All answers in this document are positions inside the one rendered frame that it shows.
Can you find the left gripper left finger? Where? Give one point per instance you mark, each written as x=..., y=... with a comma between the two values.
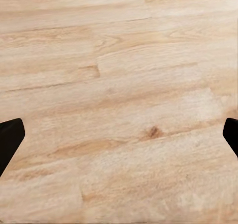
x=12, y=133

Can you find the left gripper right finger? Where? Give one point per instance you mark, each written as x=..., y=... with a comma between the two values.
x=230, y=133

